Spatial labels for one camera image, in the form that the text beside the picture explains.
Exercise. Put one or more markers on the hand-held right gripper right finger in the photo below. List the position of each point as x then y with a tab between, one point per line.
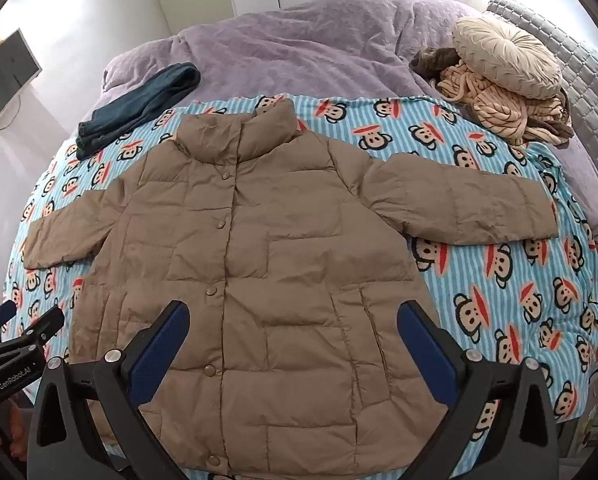
426	345

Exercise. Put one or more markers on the person's left hand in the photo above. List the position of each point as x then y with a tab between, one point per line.
16	432

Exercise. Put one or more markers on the round cream pleated cushion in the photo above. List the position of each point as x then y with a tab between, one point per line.
504	55

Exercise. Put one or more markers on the purple fluffy duvet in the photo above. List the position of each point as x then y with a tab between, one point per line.
304	50

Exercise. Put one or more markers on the brown furry cloth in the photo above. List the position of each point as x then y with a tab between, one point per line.
429	62

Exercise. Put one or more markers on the dark teal folded pants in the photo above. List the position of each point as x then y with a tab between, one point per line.
129	110

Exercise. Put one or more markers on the blue striped monkey printed blanket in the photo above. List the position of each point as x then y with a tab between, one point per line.
504	270

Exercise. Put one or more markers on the tan quilted puffer jacket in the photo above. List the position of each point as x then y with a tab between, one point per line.
279	260

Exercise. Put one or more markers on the flat screen monitor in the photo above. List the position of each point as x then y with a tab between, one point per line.
6	70

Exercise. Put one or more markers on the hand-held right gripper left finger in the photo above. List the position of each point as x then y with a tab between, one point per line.
159	345

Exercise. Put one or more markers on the grey quilted headboard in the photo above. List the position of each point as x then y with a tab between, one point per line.
569	55

